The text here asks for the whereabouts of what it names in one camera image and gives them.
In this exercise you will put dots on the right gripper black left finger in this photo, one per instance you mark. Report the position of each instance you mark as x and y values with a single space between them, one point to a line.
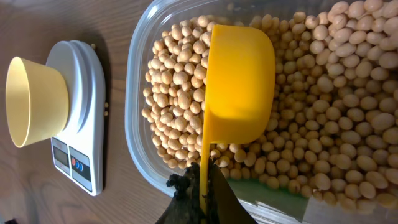
184 207

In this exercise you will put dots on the clear plastic container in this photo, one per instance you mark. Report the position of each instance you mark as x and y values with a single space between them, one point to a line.
160 16

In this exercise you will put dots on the yellow bowl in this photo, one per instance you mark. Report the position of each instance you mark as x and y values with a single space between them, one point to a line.
37 102

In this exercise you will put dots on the soybeans pile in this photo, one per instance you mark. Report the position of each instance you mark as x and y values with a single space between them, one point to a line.
332 134

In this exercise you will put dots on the white digital kitchen scale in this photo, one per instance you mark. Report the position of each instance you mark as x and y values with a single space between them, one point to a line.
77 151

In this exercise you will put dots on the yellow measuring scoop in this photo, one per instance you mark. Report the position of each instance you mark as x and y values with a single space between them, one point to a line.
239 91

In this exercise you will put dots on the green tape piece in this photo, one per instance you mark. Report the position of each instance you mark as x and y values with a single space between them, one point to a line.
256 193

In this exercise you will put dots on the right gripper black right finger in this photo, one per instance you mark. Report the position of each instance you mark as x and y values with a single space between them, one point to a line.
223 207

